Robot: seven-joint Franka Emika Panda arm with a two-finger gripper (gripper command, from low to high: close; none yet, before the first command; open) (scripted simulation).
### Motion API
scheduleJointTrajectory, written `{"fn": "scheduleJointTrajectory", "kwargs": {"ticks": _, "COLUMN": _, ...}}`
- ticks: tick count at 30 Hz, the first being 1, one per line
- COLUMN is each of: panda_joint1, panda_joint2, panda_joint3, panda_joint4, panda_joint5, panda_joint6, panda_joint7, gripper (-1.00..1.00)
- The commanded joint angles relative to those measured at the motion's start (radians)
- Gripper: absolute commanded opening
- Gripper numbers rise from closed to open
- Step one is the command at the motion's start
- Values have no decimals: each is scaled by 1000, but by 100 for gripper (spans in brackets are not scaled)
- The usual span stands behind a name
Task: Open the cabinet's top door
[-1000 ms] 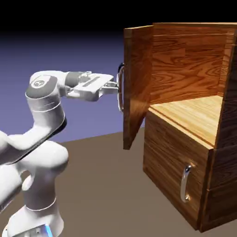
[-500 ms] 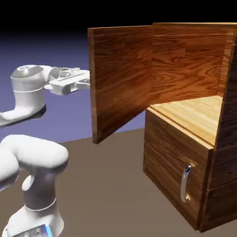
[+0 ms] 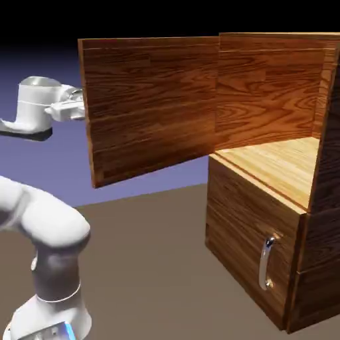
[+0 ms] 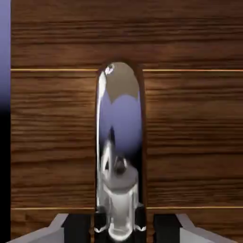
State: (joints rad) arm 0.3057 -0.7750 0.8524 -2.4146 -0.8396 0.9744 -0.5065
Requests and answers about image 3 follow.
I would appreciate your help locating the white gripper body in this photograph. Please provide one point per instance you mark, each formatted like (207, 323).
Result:
(66, 110)

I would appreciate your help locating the wide wooden cabinet door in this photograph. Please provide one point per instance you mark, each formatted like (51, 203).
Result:
(148, 106)

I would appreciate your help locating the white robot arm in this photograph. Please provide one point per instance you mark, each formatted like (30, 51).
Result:
(50, 228)

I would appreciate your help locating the wooden cabinet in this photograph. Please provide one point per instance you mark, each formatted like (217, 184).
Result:
(268, 106)

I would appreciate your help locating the small wooden cabinet door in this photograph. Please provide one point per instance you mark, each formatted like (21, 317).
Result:
(239, 239)

